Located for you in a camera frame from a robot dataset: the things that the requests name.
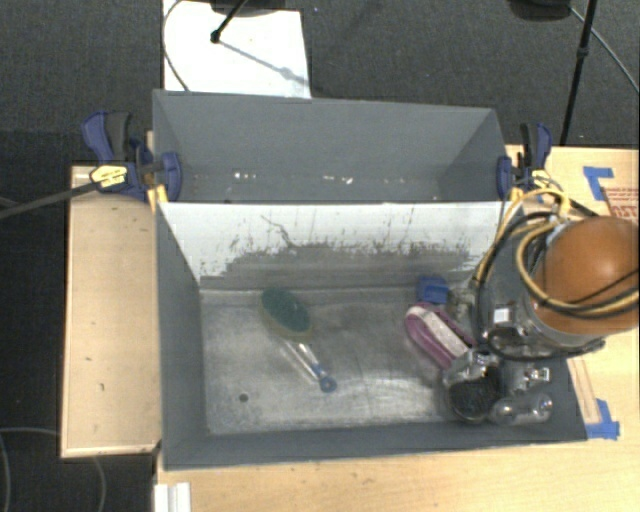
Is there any grey metal bin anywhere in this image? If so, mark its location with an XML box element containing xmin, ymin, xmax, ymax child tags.
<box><xmin>151</xmin><ymin>88</ymin><xmax>589</xmax><ymax>472</ymax></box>

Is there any small blue plastic piece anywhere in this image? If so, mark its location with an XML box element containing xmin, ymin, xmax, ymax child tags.
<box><xmin>416</xmin><ymin>274</ymin><xmax>450</xmax><ymax>305</ymax></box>

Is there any pale wood board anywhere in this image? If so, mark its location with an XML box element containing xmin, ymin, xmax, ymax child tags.
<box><xmin>59</xmin><ymin>162</ymin><xmax>164</xmax><ymax>460</ymax></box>

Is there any black cylinder on white bracket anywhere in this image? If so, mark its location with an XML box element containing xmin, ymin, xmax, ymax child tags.
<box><xmin>448</xmin><ymin>369</ymin><xmax>502</xmax><ymax>425</ymax></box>

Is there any pink and white oblong object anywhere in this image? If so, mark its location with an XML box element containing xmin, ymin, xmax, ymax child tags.
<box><xmin>403</xmin><ymin>301</ymin><xmax>478</xmax><ymax>372</ymax></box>

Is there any green sponge brush clear handle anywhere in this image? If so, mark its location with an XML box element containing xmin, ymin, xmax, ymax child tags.
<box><xmin>258</xmin><ymin>286</ymin><xmax>339</xmax><ymax>394</ymax></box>

